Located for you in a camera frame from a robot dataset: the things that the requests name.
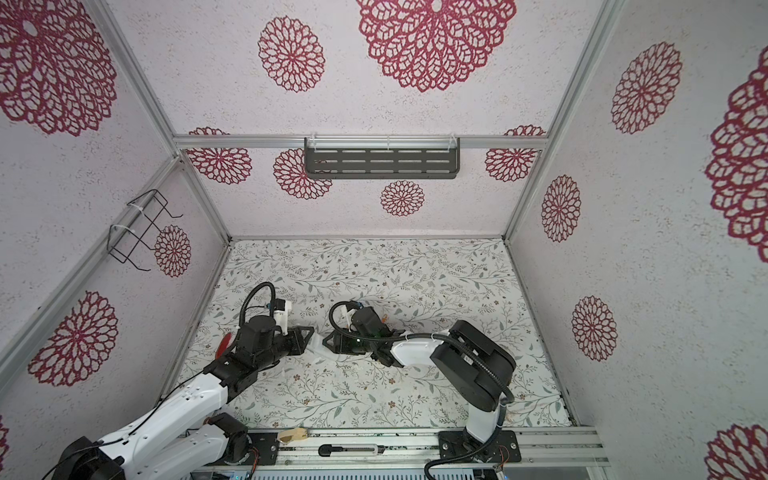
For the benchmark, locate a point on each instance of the red kitchen tongs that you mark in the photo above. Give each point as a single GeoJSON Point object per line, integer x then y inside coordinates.
{"type": "Point", "coordinates": [224, 344]}

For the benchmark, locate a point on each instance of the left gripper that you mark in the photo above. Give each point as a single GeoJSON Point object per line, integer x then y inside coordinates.
{"type": "Point", "coordinates": [295, 333]}

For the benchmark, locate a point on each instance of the grey slotted wall shelf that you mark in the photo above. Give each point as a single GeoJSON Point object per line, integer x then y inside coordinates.
{"type": "Point", "coordinates": [386, 159]}

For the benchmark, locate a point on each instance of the black wire wall rack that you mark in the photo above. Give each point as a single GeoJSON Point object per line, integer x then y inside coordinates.
{"type": "Point", "coordinates": [124, 239]}

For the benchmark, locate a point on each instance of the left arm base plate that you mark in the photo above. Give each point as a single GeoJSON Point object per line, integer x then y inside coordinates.
{"type": "Point", "coordinates": [262, 449]}

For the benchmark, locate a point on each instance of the white remote control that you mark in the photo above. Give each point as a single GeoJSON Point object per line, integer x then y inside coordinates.
{"type": "Point", "coordinates": [317, 351]}

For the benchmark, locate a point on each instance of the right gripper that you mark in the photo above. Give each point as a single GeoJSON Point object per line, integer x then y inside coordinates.
{"type": "Point", "coordinates": [339, 344]}

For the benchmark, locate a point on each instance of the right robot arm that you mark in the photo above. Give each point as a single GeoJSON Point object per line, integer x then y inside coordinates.
{"type": "Point", "coordinates": [479, 369]}

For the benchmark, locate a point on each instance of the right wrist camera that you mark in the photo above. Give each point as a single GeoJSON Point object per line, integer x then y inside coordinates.
{"type": "Point", "coordinates": [354, 305]}

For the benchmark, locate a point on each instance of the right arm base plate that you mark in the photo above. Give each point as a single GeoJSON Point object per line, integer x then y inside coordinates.
{"type": "Point", "coordinates": [459, 447]}

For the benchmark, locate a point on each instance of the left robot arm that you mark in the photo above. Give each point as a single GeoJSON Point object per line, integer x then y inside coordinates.
{"type": "Point", "coordinates": [189, 428]}

